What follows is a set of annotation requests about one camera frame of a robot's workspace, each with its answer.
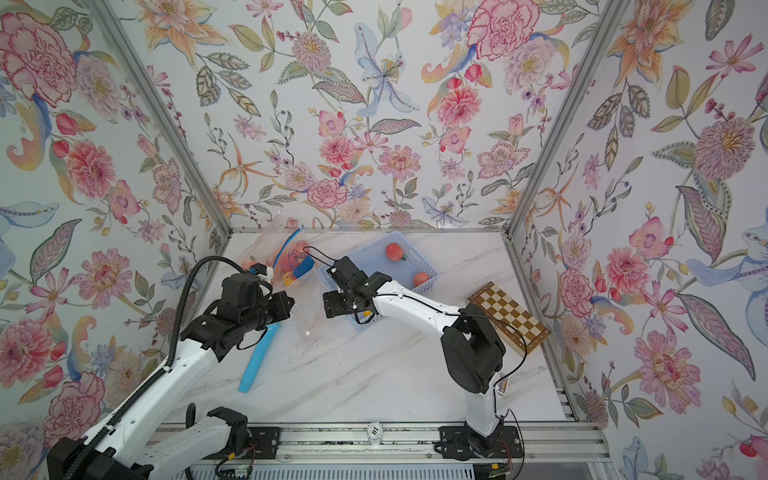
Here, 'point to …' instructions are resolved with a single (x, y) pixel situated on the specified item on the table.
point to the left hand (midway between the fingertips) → (300, 298)
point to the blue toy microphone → (258, 357)
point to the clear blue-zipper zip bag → (294, 260)
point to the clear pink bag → (309, 330)
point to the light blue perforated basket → (370, 256)
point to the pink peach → (395, 252)
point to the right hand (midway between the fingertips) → (335, 302)
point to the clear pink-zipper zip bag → (261, 249)
